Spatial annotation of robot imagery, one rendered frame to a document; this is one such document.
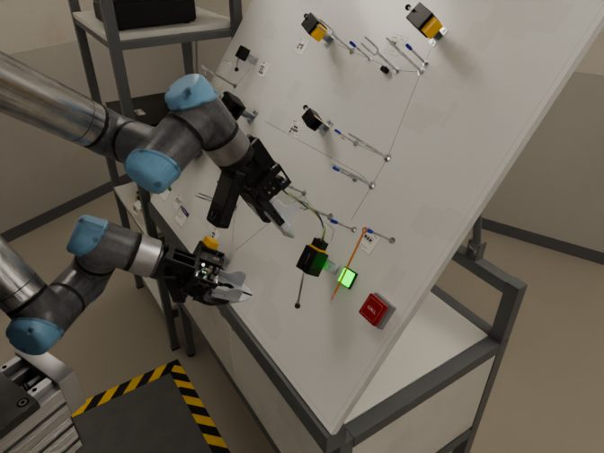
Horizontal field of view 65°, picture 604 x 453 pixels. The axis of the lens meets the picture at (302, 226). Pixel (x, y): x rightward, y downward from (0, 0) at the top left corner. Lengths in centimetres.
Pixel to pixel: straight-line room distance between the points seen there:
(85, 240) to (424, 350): 92
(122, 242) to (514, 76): 81
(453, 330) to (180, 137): 100
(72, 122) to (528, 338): 239
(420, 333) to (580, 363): 141
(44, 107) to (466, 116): 77
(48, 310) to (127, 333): 176
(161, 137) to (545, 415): 206
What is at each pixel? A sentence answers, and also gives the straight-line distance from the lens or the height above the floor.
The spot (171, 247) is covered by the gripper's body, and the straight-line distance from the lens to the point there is 91.
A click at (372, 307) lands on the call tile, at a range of 101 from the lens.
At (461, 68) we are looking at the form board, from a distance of 114.
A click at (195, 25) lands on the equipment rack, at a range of 190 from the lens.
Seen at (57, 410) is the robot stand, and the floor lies 105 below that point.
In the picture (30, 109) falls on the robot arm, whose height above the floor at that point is 157.
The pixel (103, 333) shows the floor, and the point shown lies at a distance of 270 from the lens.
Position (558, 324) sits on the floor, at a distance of 290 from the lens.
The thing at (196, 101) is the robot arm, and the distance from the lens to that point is 78.
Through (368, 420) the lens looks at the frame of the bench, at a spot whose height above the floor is 80.
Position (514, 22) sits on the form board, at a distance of 114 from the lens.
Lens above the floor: 180
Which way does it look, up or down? 33 degrees down
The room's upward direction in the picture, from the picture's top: 1 degrees clockwise
